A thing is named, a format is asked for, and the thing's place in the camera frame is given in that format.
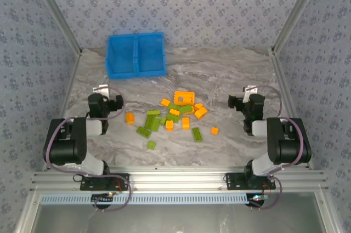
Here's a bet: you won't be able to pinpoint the orange lego arch piece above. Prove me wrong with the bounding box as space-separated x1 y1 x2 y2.
194 106 209 120

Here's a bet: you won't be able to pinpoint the orange lego window frame block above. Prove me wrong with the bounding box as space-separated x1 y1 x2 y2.
173 90 195 106

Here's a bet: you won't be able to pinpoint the blue two-compartment plastic bin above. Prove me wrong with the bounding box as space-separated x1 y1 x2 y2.
105 32 167 80

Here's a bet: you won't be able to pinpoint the small circuit board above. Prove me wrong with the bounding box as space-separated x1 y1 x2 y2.
248 194 271 207
91 193 115 204

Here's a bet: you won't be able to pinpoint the purple cable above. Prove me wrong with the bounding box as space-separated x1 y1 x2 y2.
248 84 307 211
45 86 133 212

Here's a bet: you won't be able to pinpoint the right white camera bracket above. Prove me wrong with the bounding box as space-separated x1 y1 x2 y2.
243 85 258 102

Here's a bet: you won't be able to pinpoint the white camera bracket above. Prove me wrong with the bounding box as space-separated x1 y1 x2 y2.
92 84 110 98
243 85 258 102

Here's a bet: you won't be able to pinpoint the left white camera bracket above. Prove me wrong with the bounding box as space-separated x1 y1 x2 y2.
92 84 110 98

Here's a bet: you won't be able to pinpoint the aluminium side rail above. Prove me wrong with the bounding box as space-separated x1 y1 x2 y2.
42 50 83 172
269 48 315 171

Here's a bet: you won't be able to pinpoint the aluminium cross rail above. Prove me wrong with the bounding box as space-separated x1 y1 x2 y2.
29 169 329 193

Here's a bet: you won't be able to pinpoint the aluminium frame post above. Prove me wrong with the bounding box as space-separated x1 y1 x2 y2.
27 0 83 56
270 0 327 53

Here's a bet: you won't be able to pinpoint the light blue slotted cable duct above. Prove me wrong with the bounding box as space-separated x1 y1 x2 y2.
40 192 250 206

